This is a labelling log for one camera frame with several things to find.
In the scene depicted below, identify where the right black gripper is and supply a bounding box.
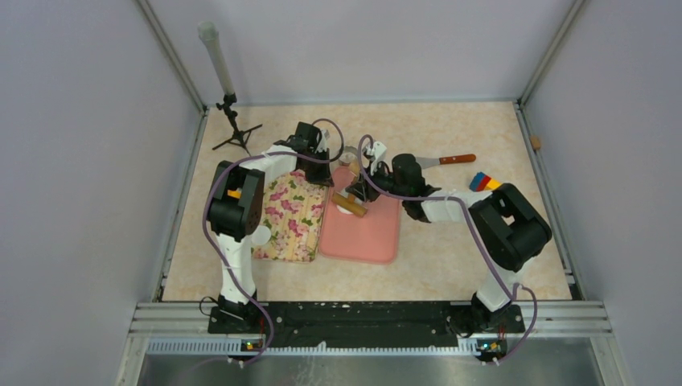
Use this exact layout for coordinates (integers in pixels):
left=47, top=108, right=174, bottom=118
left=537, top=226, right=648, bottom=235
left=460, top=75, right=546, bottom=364
left=347, top=162, right=408, bottom=204

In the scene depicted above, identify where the wooden rolling pin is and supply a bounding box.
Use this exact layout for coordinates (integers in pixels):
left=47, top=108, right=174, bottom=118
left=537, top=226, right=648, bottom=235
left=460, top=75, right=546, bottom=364
left=331, top=161, right=368, bottom=218

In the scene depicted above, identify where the white dough ball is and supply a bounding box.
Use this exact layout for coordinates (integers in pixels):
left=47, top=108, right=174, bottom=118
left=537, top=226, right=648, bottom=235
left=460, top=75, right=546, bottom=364
left=336, top=205, right=354, bottom=215

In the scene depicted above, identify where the pink silicone mat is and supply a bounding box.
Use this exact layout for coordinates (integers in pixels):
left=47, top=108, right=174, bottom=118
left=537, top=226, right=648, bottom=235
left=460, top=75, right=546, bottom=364
left=318, top=195, right=401, bottom=265

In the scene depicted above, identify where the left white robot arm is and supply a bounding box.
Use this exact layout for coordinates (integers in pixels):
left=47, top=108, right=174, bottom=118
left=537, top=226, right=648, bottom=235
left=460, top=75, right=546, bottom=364
left=203, top=122, right=339, bottom=333

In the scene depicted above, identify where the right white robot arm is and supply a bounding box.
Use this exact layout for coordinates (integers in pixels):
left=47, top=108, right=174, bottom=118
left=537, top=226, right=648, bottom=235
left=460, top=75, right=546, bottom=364
left=342, top=154, right=553, bottom=331

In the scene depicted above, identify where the floral rectangular tray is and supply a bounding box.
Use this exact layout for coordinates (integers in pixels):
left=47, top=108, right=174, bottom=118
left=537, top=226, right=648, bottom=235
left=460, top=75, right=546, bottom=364
left=252, top=170, right=328, bottom=263

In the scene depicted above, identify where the colourful toy block stack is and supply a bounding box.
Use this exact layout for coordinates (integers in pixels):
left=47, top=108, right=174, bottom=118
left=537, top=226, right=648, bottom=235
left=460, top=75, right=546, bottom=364
left=469, top=172, right=502, bottom=192

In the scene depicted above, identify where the black tripod with tube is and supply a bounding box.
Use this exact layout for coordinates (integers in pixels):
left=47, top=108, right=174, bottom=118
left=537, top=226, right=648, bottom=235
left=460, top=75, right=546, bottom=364
left=197, top=21, right=262, bottom=155

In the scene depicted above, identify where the small cork piece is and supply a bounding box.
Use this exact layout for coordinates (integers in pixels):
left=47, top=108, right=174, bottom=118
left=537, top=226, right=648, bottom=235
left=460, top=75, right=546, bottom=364
left=529, top=135, right=541, bottom=151

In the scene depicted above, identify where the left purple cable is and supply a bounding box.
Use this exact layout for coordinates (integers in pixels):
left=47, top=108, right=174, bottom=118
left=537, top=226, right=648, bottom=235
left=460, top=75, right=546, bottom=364
left=201, top=117, right=347, bottom=368

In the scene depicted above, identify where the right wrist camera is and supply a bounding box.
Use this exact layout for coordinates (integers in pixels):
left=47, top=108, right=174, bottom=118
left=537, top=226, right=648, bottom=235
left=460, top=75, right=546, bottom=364
left=365, top=141, right=387, bottom=175

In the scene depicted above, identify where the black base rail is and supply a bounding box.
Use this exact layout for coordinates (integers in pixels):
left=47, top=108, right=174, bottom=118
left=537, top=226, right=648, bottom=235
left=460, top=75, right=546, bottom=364
left=207, top=301, right=526, bottom=350

